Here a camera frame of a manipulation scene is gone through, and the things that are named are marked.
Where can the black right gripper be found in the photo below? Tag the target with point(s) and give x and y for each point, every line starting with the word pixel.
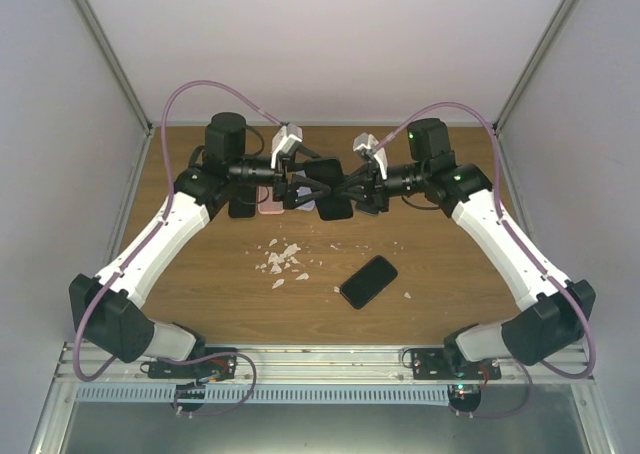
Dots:
pixel 373 187

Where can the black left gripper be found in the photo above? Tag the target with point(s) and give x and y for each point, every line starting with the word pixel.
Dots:
pixel 286 192

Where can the lavender phone case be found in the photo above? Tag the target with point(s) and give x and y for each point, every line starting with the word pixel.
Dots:
pixel 307 205

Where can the black phone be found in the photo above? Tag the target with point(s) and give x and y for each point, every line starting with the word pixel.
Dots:
pixel 329 172
pixel 369 281

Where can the pink phone case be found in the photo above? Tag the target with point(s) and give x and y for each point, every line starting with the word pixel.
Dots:
pixel 267 204

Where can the black phone case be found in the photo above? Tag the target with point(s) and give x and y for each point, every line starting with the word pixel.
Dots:
pixel 243 205

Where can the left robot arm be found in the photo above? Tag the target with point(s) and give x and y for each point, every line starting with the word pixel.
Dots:
pixel 107 307

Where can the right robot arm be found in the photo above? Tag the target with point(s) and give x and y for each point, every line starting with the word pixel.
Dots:
pixel 553 309

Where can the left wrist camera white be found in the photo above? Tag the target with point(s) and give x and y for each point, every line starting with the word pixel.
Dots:
pixel 285 142

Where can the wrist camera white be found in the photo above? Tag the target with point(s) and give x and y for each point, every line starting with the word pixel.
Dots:
pixel 375 159
pixel 285 142

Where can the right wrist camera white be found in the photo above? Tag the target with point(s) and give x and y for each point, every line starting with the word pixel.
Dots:
pixel 375 159

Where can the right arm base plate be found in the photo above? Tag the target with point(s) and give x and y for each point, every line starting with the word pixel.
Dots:
pixel 465 383

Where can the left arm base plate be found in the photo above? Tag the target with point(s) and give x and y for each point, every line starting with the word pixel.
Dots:
pixel 194 378

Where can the grey slotted cable duct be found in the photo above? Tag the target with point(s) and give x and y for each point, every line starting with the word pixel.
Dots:
pixel 269 394

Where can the aluminium rail frame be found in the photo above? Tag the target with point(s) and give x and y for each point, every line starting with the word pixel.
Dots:
pixel 527 411

